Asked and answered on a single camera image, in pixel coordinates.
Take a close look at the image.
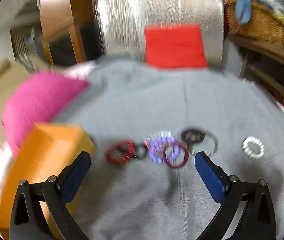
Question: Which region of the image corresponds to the brown bracelet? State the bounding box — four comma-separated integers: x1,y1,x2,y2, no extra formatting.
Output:
181,128,207,145

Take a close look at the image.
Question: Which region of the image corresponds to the woven wicker panel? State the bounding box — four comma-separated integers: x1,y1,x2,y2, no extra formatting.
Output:
10,25,43,64

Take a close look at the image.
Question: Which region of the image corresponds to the wicker basket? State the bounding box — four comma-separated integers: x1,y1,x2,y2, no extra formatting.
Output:
224,0,284,46

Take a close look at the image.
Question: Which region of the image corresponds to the white purple red beaded bracelet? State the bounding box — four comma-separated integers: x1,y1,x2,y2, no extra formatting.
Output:
144,130,175,165

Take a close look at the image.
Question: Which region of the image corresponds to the grey blanket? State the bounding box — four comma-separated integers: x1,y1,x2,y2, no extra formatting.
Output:
49,55,284,240

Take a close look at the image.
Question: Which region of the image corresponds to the small black bracelet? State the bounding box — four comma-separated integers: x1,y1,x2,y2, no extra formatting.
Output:
134,143,148,159

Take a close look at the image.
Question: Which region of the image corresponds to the silver quilted insulation mat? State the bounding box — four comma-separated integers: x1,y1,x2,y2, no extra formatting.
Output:
96,0,225,68

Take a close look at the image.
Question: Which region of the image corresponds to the white pearl bracelet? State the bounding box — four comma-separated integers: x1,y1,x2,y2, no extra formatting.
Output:
242,136,265,159

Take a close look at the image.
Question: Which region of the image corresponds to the pink pillow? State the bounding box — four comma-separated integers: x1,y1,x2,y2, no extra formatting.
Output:
1,71,91,157

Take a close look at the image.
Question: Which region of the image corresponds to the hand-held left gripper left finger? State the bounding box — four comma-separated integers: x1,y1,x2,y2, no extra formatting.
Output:
9,151,92,240

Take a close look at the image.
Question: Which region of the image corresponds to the blue cloth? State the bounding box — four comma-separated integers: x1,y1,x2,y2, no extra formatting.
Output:
235,0,258,25

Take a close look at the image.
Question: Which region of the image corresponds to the wooden cabinet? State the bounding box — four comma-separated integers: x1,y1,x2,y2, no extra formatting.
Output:
39,0,100,67

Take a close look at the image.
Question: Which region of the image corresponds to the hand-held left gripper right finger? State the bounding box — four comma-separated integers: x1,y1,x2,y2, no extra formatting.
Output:
194,151,277,240

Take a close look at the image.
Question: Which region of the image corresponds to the orange cardboard box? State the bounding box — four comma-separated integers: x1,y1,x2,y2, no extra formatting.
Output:
0,122,96,233

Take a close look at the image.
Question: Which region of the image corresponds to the red cushion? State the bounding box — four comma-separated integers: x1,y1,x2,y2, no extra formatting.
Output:
144,24,209,69

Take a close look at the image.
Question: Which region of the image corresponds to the dark red bangle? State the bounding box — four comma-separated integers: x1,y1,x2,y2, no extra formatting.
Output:
162,142,189,168

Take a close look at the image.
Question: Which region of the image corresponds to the wooden shelf unit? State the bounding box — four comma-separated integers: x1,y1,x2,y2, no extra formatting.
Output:
228,34,284,110

